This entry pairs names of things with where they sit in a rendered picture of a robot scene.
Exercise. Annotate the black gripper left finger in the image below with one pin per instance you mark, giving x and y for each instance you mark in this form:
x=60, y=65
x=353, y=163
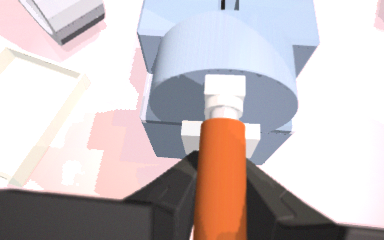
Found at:
x=161, y=210

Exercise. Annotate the grey hollow cylinder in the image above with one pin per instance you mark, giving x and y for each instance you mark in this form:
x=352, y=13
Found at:
x=64, y=20

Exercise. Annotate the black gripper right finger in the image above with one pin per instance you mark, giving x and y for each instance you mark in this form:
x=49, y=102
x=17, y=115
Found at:
x=275, y=213

